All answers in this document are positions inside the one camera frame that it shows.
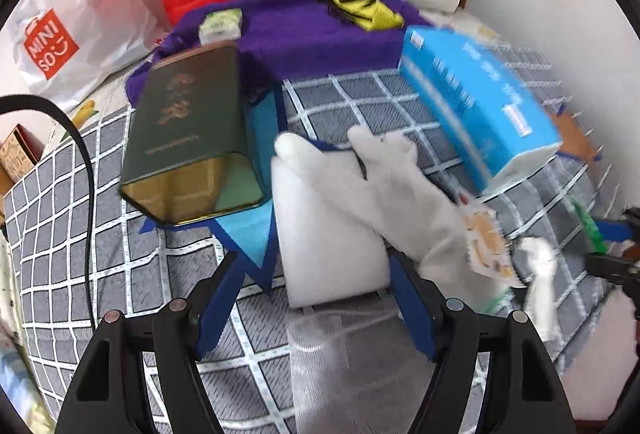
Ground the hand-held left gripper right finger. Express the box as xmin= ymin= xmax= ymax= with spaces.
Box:
xmin=389 ymin=251 xmax=581 ymax=434

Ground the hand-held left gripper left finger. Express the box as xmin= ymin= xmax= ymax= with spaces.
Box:
xmin=54 ymin=251 xmax=242 ymax=434

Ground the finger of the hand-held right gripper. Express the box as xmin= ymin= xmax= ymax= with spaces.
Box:
xmin=587 ymin=254 xmax=640 ymax=295

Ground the white cotton glove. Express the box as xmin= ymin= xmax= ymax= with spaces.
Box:
xmin=515 ymin=236 xmax=562 ymax=341
xmin=275 ymin=126 xmax=481 ymax=275

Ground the white mesh drawstring bag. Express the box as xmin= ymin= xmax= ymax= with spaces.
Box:
xmin=287 ymin=309 xmax=451 ymax=434

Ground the white orange snack packet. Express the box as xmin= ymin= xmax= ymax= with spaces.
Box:
xmin=460 ymin=206 xmax=521 ymax=287

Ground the white foam block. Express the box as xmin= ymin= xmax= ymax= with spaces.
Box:
xmin=271 ymin=134 xmax=392 ymax=310

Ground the green packet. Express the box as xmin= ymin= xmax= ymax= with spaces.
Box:
xmin=575 ymin=201 xmax=608 ymax=255

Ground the grey checkered bedsheet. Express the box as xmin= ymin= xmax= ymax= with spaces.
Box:
xmin=0 ymin=49 xmax=640 ymax=434

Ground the brown card with blue tape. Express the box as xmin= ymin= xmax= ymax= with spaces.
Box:
xmin=556 ymin=104 xmax=606 ymax=165

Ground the dark green tin box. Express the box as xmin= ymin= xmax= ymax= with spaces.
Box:
xmin=117 ymin=41 xmax=268 ymax=227

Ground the light blue cardboard box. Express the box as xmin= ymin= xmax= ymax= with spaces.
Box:
xmin=400 ymin=25 xmax=563 ymax=195

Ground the brown cardboard box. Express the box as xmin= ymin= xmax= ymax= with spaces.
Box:
xmin=0 ymin=124 xmax=46 ymax=195

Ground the green tissue pack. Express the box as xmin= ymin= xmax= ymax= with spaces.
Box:
xmin=198 ymin=9 xmax=244 ymax=46

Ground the purple towel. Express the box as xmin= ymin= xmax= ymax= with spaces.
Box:
xmin=125 ymin=0 xmax=436 ymax=110

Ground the yellow black packet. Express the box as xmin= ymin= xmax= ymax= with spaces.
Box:
xmin=320 ymin=0 xmax=405 ymax=32

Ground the white plastic shopping bag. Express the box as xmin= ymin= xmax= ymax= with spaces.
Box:
xmin=10 ymin=0 xmax=171 ymax=115

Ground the thick black cable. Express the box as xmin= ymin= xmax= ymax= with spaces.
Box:
xmin=0 ymin=96 xmax=98 ymax=330

